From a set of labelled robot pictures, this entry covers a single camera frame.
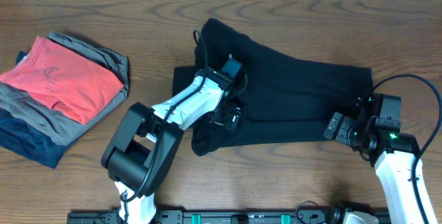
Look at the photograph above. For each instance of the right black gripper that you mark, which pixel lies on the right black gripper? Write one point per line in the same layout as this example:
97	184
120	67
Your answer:
342	134

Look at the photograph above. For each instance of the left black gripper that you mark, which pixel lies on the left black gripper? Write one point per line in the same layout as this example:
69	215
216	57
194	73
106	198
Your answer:
233	118

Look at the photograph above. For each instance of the black t-shirt with logo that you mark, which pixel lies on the black t-shirt with logo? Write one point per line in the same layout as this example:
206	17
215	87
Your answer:
284	99

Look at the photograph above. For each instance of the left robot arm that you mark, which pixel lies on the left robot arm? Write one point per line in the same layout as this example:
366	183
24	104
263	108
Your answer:
145	143

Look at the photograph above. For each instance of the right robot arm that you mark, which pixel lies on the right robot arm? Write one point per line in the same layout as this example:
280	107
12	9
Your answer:
376	135

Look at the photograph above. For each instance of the red folded t-shirt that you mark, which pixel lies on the red folded t-shirt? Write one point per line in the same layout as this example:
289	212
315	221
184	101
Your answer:
64	81

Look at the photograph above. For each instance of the grey folded t-shirt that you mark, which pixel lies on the grey folded t-shirt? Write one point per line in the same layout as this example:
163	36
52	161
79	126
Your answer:
107	58

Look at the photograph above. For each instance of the navy folded t-shirt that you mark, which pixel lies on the navy folded t-shirt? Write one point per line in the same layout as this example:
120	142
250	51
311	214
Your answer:
31	129

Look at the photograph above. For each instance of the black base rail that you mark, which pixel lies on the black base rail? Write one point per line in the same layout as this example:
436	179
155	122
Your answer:
306	212

